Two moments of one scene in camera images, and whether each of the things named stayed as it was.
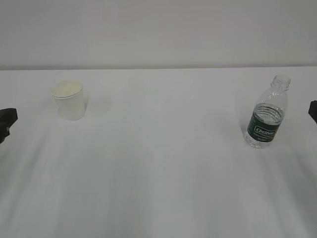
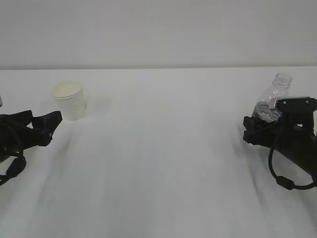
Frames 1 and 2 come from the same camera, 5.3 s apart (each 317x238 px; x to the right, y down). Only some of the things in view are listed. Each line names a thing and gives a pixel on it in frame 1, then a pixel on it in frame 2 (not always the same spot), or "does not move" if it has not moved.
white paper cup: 71,101 does not move
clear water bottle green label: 267,116 does not move
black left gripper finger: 5,122 -> 44,126
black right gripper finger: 312,110 -> 250,124
